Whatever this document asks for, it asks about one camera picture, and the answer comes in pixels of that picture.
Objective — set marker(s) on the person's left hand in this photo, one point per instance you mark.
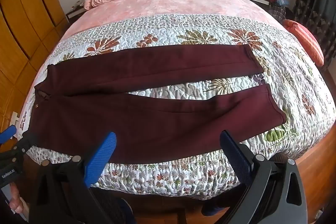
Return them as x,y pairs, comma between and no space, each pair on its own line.
16,203

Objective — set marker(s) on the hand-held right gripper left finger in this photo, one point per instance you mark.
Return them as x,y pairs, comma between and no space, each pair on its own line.
101,158

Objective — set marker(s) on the pink bed sheet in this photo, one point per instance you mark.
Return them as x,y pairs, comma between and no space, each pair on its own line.
183,1

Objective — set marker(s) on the wooden wardrobe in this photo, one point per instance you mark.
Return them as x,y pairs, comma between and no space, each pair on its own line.
26,16

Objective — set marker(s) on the person's left leg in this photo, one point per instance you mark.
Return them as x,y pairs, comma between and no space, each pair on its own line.
115,211

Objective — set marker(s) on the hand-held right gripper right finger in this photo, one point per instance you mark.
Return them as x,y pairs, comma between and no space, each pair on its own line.
233,153

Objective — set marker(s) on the blue plastic bag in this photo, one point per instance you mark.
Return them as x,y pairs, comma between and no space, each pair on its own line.
281,2

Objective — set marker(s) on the plaid cloth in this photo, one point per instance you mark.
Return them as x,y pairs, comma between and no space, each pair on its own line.
277,14

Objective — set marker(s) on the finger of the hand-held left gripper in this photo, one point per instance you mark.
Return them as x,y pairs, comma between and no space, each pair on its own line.
8,133
26,142

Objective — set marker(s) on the floral quilted bedspread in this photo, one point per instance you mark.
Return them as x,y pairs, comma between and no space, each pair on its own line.
197,29

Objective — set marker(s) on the dark patterned curtain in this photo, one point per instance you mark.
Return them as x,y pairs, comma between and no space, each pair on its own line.
315,8

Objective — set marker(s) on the maroon pants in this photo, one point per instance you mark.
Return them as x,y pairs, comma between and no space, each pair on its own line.
118,108

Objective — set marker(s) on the orange pillow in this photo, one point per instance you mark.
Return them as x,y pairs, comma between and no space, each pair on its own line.
304,40

